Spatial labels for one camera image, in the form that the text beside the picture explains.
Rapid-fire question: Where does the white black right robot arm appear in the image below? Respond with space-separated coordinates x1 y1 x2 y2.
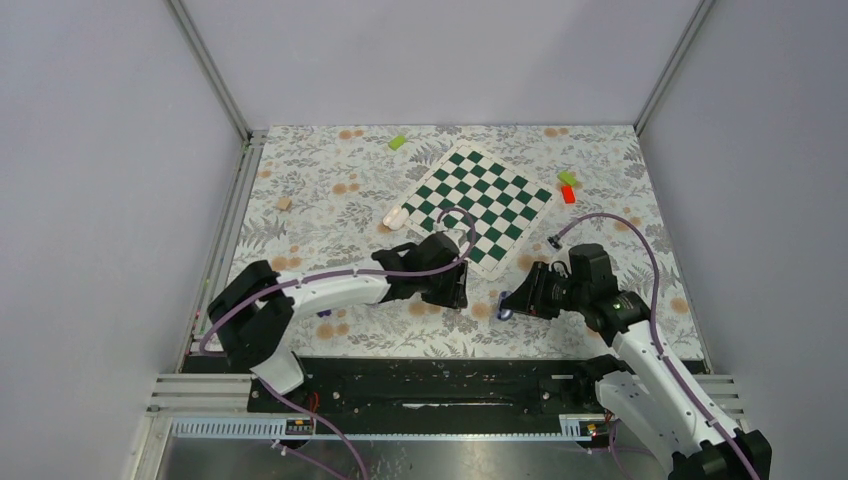
500 244 772 479

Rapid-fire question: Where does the white slotted cable duct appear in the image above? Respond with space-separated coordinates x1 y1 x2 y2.
170 415 598 443

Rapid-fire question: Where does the red block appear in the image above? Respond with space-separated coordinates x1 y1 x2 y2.
560 185 576 205

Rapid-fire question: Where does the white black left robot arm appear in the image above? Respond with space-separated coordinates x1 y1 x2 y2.
201 229 471 411

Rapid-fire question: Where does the aluminium frame post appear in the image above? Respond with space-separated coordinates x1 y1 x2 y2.
633 0 717 137
164 0 252 142

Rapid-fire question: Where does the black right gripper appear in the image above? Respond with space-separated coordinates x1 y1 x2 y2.
501 261 590 320

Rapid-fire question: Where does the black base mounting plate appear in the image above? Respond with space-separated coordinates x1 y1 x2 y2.
287 357 605 435

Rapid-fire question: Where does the white earbud charging case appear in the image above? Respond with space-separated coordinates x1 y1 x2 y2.
382 205 410 231

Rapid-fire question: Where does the lime green block right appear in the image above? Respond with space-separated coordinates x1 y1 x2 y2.
557 171 578 187

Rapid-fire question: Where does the lime green block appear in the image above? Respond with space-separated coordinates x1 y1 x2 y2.
388 135 407 151
557 171 578 187

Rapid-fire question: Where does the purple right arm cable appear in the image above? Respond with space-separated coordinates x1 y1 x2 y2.
548 213 763 480

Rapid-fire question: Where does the right aluminium frame post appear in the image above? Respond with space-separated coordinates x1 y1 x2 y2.
633 0 717 137

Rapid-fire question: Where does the left aluminium frame post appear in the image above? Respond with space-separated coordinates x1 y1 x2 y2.
164 0 252 142

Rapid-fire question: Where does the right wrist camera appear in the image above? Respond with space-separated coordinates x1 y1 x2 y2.
547 236 563 251

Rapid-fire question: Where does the lime green block far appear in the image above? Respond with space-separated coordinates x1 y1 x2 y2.
388 135 407 151

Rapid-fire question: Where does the green white chessboard mat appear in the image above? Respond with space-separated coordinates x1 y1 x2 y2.
399 142 557 280

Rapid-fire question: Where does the floral patterned table mat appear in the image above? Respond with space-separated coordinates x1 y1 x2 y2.
230 125 706 360

